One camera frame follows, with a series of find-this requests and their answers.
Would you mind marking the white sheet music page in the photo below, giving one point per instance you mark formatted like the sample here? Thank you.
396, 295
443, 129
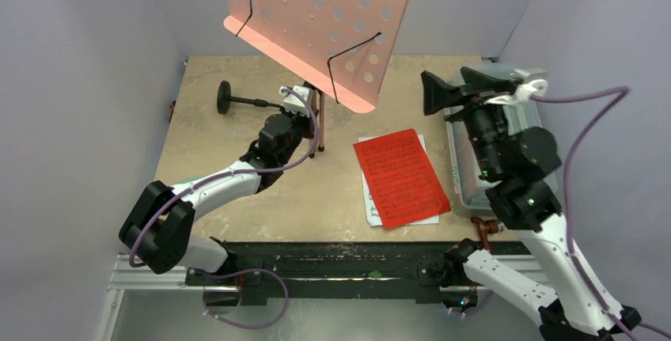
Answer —
372, 207

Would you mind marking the teal toy microphone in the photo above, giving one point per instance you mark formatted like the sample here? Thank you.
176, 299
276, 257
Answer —
190, 180

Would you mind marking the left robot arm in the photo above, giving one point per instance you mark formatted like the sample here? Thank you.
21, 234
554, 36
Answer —
157, 231

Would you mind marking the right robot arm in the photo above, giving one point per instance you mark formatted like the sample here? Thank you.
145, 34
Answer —
574, 305

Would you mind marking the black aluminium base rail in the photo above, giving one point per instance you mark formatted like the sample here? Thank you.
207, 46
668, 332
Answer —
335, 270

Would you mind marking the black microphone desk stand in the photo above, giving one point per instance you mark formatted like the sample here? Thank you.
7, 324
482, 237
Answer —
225, 98

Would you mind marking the pink music stand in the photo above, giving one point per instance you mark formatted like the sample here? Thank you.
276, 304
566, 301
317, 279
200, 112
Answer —
341, 47

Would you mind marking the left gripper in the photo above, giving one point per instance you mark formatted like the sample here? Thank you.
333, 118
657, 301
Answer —
305, 120

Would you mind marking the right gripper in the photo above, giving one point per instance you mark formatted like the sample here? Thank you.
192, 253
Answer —
472, 104

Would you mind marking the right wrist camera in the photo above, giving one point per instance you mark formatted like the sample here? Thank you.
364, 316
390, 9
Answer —
534, 83

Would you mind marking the copper clamp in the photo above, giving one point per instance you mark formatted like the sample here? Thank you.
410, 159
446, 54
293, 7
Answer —
485, 228

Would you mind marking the clear plastic storage box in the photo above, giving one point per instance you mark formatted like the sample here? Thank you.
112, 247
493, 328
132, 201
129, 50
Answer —
469, 187

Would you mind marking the red sheet music page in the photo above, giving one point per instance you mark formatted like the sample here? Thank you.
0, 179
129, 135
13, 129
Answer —
401, 179

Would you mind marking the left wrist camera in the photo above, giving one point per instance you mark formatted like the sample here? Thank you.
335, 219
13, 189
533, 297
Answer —
296, 99

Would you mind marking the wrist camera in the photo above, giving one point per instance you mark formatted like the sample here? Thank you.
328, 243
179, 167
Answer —
296, 99
534, 83

